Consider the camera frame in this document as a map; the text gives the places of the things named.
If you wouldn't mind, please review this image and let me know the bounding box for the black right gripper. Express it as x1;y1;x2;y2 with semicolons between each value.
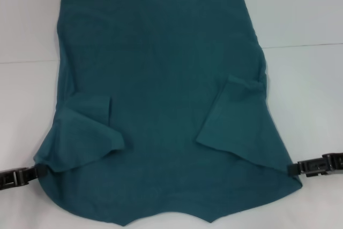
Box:
287;153;343;179

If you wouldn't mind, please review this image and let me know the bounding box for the blue shirt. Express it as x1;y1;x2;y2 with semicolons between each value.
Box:
32;0;303;226

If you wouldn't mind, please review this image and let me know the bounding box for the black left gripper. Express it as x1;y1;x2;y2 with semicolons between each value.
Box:
0;165;51;191

